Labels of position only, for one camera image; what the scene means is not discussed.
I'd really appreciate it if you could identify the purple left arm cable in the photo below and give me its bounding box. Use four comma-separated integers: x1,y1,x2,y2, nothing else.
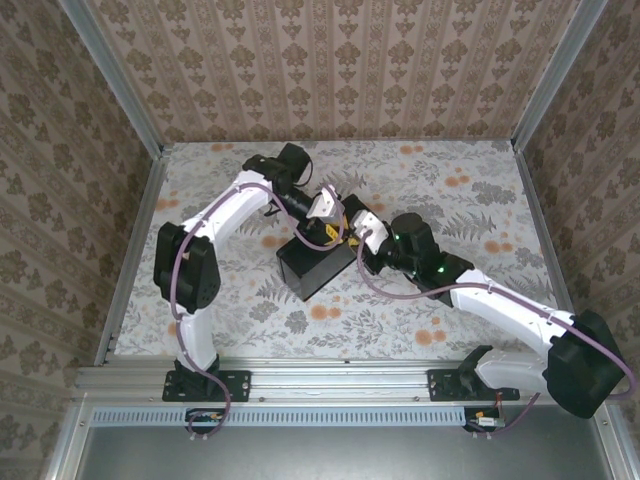
169,183,348,441

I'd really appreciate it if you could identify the black rectangular box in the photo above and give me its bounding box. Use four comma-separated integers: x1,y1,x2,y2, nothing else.
274,192,375,303

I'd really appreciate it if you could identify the black cable connector board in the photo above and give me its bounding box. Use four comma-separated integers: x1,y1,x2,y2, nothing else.
185,407,227,435
463,406,507,434

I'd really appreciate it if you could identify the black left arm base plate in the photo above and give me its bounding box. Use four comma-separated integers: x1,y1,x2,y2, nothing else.
162,368,252,404

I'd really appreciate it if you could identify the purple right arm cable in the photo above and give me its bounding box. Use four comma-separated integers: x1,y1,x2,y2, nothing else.
355,229,639,440

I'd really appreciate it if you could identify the aluminium frame post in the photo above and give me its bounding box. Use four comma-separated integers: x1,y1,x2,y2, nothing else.
55,0,167,157
510,0,610,151

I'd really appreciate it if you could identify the floral table cover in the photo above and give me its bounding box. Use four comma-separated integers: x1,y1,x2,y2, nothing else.
113,140,562,361

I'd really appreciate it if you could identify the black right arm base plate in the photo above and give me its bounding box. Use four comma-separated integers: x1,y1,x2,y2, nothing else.
427,368,521,403

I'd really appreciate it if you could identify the grey slotted cable duct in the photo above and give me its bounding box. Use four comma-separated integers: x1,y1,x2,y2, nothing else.
92,405,469,428

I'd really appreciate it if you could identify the aluminium table side rail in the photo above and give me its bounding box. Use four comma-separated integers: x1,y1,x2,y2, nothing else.
94,147,171,369
513,140,577,317

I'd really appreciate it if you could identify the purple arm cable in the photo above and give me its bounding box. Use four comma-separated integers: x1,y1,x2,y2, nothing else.
169,183,348,441
355,229,639,440

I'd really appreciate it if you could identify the grey metal plate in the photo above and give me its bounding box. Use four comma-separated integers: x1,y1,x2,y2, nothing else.
49,404,640,480

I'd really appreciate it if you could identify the aluminium mounting rail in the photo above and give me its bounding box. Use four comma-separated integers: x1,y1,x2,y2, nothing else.
73,357,619,404

